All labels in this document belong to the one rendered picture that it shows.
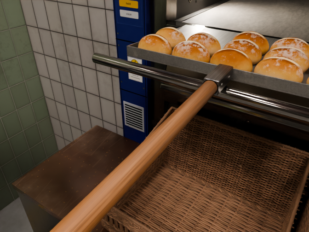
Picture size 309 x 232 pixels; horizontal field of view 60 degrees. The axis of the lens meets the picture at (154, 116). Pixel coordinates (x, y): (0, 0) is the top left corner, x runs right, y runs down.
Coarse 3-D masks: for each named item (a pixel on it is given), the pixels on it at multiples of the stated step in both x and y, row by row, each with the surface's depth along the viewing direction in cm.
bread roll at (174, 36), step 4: (164, 28) 76; (168, 28) 75; (172, 28) 75; (156, 32) 77; (160, 32) 75; (164, 32) 74; (168, 32) 74; (172, 32) 74; (176, 32) 74; (180, 32) 74; (164, 36) 74; (168, 36) 74; (172, 36) 74; (176, 36) 74; (180, 36) 74; (168, 40) 74; (172, 40) 74; (176, 40) 74; (180, 40) 74; (184, 40) 75; (172, 44) 74; (176, 44) 74; (172, 48) 75
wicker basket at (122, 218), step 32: (192, 128) 110; (224, 128) 103; (160, 160) 120; (224, 160) 106; (256, 160) 99; (288, 160) 92; (128, 192) 104; (160, 192) 108; (192, 192) 108; (224, 192) 108; (256, 192) 101; (288, 192) 95; (128, 224) 84; (160, 224) 96; (192, 224) 96; (224, 224) 96; (256, 224) 96; (288, 224) 74
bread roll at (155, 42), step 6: (144, 36) 71; (150, 36) 69; (156, 36) 69; (162, 36) 69; (144, 42) 70; (150, 42) 69; (156, 42) 68; (162, 42) 68; (168, 42) 69; (144, 48) 70; (150, 48) 69; (156, 48) 68; (162, 48) 68; (168, 48) 68
